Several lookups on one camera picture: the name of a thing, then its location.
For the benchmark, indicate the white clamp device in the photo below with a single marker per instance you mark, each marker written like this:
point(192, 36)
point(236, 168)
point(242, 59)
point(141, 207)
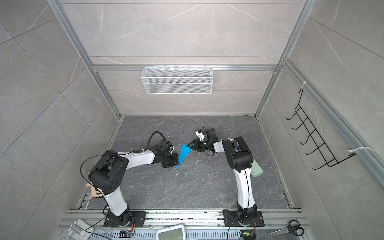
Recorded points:
point(80, 230)

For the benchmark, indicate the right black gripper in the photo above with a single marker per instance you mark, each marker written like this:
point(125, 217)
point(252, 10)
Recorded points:
point(197, 145)

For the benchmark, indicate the white display device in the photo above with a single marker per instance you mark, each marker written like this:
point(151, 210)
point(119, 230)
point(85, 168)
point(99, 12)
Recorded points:
point(176, 232)

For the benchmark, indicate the black handled scissors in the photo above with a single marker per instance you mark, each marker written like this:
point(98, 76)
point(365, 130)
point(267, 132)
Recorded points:
point(294, 227)

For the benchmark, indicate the blue square paper sheet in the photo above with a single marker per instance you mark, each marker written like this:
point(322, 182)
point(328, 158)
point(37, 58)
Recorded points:
point(183, 155)

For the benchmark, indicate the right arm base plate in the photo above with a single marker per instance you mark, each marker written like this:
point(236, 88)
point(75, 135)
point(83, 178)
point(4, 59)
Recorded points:
point(236, 219)

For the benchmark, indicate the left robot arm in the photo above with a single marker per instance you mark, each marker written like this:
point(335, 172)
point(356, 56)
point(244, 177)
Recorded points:
point(107, 175)

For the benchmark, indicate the plush doll toy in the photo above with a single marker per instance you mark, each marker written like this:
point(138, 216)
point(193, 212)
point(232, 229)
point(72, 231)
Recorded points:
point(94, 192)

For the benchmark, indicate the small green circuit board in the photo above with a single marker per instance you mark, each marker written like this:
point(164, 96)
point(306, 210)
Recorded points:
point(247, 235)

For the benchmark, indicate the white wire mesh basket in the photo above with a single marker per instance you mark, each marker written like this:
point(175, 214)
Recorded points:
point(178, 80)

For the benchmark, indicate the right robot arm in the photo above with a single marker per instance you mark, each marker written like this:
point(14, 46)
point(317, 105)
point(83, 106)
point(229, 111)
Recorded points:
point(240, 159)

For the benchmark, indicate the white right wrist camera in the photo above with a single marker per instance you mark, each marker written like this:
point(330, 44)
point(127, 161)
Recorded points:
point(201, 135)

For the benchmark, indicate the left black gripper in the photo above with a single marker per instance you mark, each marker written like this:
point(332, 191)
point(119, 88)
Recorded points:
point(175, 162)

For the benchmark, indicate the black wire hook rack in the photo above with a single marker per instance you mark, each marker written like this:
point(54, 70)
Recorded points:
point(314, 136)

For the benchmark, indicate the small orange circuit board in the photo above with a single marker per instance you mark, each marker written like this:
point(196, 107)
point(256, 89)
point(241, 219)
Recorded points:
point(126, 234)

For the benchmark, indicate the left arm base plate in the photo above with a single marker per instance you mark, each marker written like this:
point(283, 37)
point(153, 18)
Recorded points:
point(126, 220)

